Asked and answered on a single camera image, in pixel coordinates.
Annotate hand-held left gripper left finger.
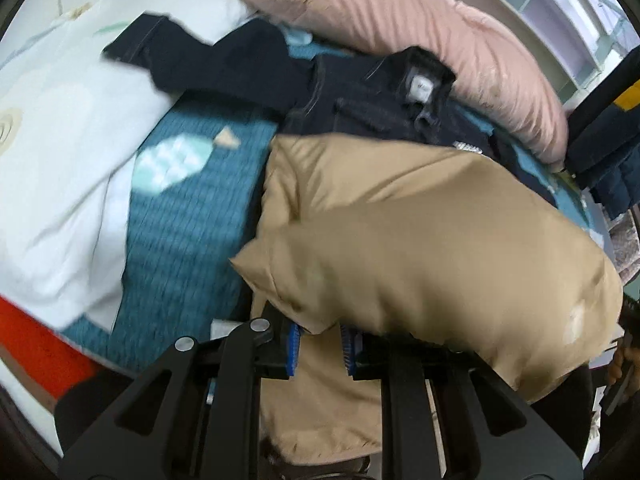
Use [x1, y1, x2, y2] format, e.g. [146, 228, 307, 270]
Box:
[54, 317, 303, 480]

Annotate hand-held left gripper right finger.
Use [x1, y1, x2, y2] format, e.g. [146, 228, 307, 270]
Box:
[340, 322, 586, 480]

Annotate tan pants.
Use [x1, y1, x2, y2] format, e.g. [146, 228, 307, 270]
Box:
[230, 132, 625, 466]

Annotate dark denim jacket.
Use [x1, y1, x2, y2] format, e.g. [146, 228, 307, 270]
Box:
[102, 14, 541, 181]

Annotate teal mattress cover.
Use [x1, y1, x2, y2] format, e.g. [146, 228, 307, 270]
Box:
[60, 35, 601, 376]

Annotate red cloth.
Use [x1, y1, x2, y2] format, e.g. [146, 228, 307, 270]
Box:
[0, 295, 98, 401]

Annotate pink printed cloth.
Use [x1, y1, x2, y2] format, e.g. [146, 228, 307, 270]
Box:
[607, 210, 640, 281]

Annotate pink pillow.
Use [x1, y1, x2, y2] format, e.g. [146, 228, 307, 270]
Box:
[235, 0, 570, 171]

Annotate navy and yellow puffer jacket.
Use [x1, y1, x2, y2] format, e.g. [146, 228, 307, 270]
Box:
[565, 45, 640, 211]

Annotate purple wall shelf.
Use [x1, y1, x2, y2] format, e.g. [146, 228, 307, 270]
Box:
[415, 0, 631, 111]

